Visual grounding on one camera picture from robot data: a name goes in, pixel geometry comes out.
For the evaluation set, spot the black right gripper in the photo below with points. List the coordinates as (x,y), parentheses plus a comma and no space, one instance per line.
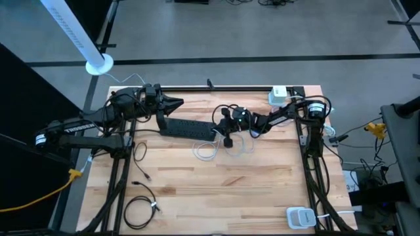
(228,128)

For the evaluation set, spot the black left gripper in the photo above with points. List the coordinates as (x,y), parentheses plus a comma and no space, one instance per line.
(153,101)

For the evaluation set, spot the black power strip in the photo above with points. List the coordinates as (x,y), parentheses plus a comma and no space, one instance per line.
(187,128)

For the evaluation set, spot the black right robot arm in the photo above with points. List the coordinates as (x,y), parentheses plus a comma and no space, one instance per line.
(279,118)

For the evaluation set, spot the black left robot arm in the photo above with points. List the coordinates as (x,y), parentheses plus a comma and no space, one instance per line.
(78,126)

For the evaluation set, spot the white multiport charging block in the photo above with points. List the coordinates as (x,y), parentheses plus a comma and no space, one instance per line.
(278,95)

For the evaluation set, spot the black floor box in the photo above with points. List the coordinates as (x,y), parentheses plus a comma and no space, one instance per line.
(192,1)

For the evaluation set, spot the white perforated floor pole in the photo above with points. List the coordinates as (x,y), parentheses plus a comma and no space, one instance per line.
(75,32)

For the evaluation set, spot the white and grey charging block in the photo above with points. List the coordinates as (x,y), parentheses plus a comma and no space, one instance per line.
(300,218)

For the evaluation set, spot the white labelled box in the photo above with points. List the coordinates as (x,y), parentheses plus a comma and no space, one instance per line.
(350,183)

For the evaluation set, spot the black equipment case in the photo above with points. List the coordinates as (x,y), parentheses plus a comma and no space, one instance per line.
(377,195)

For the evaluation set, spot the dark grey desk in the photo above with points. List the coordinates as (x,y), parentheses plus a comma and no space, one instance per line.
(403,147)

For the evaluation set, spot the black frame clip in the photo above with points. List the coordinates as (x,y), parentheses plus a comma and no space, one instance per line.
(210,84)

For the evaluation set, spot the black aluminium table frame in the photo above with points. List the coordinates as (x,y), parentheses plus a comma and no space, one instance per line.
(246,88)

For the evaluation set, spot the grey metal bracket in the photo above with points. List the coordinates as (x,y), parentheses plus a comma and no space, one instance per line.
(303,140)

